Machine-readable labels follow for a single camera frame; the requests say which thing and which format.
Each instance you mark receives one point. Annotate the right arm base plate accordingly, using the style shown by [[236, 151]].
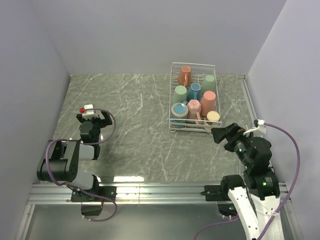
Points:
[[215, 193]]

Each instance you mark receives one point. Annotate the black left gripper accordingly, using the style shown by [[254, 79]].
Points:
[[106, 121]]

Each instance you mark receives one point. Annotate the aluminium rail frame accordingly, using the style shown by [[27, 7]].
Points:
[[159, 175]]

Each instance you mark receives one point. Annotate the steel and brown cup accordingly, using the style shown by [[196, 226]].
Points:
[[212, 119]]

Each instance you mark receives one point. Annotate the orange mug grey interior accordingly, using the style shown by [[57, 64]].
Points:
[[185, 76]]

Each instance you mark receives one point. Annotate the coral pink tumbler cup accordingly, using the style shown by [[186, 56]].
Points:
[[207, 102]]

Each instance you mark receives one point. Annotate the green tumbler cup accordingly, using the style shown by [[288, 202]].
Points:
[[179, 95]]

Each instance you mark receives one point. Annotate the blue butterfly mug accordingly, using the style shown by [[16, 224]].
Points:
[[179, 112]]

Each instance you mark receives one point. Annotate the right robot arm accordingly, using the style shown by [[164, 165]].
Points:
[[255, 195]]

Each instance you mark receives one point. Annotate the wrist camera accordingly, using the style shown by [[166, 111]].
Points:
[[87, 112], [258, 130]]

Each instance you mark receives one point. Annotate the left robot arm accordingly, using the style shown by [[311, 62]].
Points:
[[59, 163]]

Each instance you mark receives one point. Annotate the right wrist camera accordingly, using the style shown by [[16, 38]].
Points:
[[258, 130]]

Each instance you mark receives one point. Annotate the white wire dish rack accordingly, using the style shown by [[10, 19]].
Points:
[[199, 71]]

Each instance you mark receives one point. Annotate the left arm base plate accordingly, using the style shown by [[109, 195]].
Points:
[[104, 193]]

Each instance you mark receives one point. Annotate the blue mug grey interior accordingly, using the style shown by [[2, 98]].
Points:
[[194, 92]]

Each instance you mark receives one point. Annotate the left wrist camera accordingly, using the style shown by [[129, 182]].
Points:
[[87, 112]]

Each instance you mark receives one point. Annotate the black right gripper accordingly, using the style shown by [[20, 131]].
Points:
[[237, 131]]

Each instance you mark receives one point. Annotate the small green cup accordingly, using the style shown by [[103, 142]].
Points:
[[208, 84]]

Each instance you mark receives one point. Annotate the pink faceted mug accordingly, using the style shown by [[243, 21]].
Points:
[[194, 112]]

